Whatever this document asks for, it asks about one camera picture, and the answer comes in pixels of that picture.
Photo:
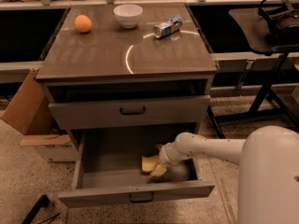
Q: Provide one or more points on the white printed cardboard box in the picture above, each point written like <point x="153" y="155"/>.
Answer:
<point x="52" y="147"/>

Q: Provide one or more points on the crushed blue soda can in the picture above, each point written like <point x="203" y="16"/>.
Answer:
<point x="168" y="27"/>

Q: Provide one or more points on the black drawer handle lower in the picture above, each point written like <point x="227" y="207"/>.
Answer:
<point x="141" y="197"/>

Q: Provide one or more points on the yellow sponge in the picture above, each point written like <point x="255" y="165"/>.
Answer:
<point x="148" y="163"/>

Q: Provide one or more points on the black side table stand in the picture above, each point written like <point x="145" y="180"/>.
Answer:
<point x="260" y="35"/>

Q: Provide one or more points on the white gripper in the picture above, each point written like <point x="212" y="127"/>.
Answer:
<point x="165" y="157"/>

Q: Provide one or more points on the black drawer handle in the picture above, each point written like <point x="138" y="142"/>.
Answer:
<point x="133" y="112"/>
<point x="141" y="197"/>

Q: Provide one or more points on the black drawer handle upper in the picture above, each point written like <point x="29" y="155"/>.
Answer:
<point x="133" y="112"/>

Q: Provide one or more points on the brown cardboard box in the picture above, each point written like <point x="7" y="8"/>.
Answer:
<point x="28" y="111"/>

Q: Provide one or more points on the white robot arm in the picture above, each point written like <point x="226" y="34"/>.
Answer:
<point x="268" y="162"/>

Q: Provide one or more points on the grey drawer cabinet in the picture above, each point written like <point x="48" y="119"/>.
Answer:
<point x="114" y="63"/>

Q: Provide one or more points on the orange fruit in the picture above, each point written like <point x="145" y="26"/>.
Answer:
<point x="83" y="24"/>

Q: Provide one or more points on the black bag on table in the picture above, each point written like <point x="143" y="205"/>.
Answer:
<point x="282" y="22"/>

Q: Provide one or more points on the white bowl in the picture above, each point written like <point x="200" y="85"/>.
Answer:
<point x="128" y="15"/>

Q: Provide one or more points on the closed grey upper drawer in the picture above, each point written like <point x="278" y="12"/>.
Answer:
<point x="106" y="114"/>

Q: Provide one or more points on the open grey lower drawer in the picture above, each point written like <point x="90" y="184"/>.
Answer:
<point x="109" y="167"/>

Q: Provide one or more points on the black tool on floor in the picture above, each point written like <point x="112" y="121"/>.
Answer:
<point x="42" y="202"/>

